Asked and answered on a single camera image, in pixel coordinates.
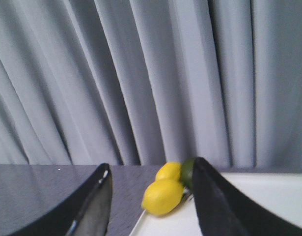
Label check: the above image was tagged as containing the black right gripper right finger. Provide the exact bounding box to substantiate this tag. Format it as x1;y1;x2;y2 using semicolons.
192;157;302;236

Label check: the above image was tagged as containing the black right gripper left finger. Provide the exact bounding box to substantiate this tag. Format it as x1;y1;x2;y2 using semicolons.
11;163;112;236

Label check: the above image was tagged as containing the white bear-print tray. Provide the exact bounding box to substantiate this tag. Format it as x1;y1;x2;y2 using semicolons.
130;173;302;236

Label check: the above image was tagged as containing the green lime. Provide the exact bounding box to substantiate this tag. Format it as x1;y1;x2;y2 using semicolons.
180;157;195;190

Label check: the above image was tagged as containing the yellow lemon front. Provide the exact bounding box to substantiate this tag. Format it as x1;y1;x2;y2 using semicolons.
141;179;184;216

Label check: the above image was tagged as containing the yellow lemon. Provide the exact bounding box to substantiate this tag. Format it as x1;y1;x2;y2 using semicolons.
141;179;184;216
155;162;182;181

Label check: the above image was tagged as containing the yellow lemon rear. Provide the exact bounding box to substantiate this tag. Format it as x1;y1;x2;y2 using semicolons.
155;162;182;181

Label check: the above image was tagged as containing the grey pleated curtain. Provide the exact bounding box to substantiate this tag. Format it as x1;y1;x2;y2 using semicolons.
0;0;302;170

